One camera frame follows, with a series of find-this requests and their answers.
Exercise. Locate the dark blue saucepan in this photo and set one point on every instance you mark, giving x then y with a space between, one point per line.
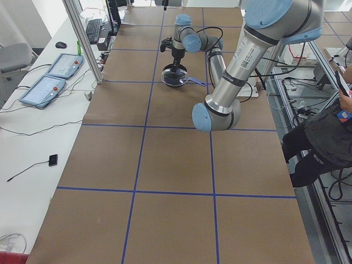
193 79

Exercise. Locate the aluminium frame post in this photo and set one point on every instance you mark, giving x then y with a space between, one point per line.
74 16

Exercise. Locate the blue teach pendant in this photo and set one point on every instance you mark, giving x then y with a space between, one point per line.
65 66
43 91

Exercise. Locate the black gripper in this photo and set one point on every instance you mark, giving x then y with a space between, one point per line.
177 55

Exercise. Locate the seated person in black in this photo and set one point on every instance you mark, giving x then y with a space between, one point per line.
326 136

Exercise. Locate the black keyboard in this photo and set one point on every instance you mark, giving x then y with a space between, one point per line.
93 30

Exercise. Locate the small black square device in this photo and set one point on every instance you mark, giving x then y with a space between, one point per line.
53 160

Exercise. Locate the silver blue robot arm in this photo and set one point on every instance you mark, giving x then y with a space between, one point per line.
266 24

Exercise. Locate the lower blue teach pendant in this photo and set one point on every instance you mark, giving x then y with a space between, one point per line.
43 91

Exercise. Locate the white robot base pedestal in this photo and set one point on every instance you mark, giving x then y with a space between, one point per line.
249 89

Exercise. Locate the black computer mouse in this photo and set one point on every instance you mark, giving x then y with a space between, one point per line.
61 45

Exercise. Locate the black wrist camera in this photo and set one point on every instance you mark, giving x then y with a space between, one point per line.
167 43

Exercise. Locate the upper blue teach pendant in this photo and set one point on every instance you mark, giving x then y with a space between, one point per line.
65 66

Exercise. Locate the glass lid with blue knob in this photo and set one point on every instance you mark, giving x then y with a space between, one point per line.
174 80

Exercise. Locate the grey office chair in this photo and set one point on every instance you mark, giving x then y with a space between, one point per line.
15 57

